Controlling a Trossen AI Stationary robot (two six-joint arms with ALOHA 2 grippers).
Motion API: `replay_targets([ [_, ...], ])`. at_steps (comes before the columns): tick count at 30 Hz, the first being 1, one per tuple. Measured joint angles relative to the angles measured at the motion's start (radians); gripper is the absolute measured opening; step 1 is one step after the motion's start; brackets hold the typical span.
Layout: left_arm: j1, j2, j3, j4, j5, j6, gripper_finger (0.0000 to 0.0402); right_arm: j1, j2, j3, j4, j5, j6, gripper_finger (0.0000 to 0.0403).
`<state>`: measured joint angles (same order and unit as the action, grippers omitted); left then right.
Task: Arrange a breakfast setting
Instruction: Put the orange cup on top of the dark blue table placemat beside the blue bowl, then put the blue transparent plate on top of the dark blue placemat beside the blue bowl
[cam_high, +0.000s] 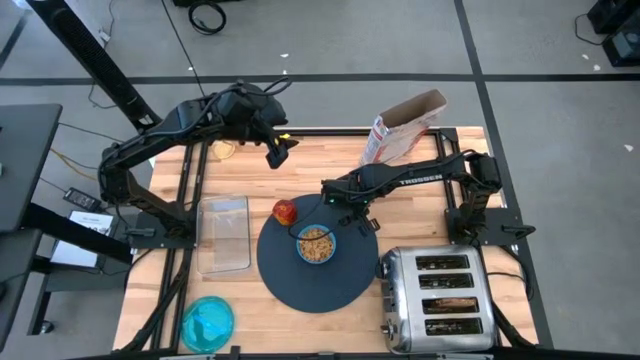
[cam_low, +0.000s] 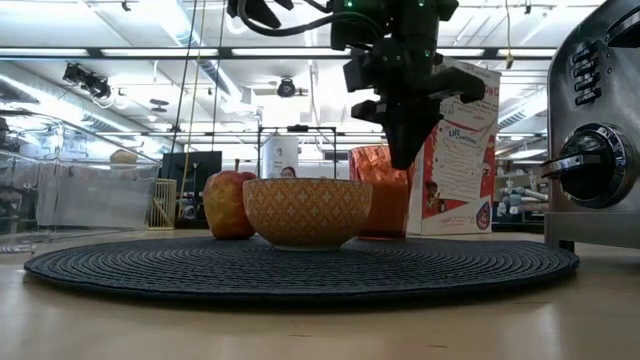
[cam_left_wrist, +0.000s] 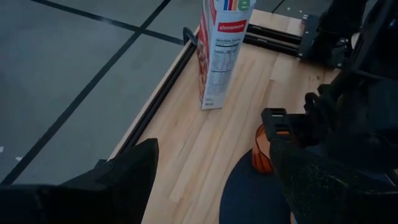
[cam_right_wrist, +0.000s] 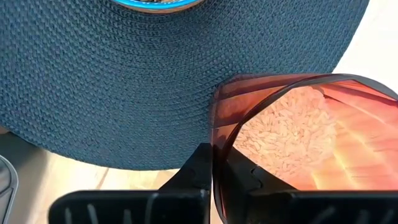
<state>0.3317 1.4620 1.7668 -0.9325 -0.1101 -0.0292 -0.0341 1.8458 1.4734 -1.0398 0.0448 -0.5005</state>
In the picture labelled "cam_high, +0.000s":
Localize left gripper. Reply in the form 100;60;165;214
252;117;300;170

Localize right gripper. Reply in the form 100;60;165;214
322;174;381;237

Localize patterned ceramic bowl teal inside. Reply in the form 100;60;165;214
295;223;338;265

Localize clear cup with yellow juice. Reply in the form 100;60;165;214
210;139;237;161

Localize red yellow apple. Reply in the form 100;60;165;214
271;198;299;227

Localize Life cereal box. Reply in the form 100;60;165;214
358;88;449;167

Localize teal glass plate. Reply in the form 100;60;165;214
179;295;236;355

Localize brown cereal flakes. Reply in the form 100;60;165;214
299;227;335;262

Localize dark blue round woven placemat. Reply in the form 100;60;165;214
255;193;380;315

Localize silver four-slot toaster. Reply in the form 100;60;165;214
374;243;499;355

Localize clear plastic rectangular container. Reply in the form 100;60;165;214
195;194;252;275

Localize black perforated column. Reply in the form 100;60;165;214
24;0;162;134

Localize white paper sheets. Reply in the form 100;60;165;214
49;209;115;269

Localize black desk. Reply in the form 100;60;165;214
0;103;64;351

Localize black equipment box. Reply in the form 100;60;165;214
587;0;640;34
602;22;640;68

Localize black metal table frame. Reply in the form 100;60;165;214
114;127;556;360

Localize thin black looped cable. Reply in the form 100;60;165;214
287;197;337;242

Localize long thin black floor cable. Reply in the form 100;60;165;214
159;0;207;97

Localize coiled black cable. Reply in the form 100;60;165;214
187;0;228;36

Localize black toaster power cable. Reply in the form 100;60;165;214
487;269;534;301

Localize yellow floor cable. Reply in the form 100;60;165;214
49;147;99;182

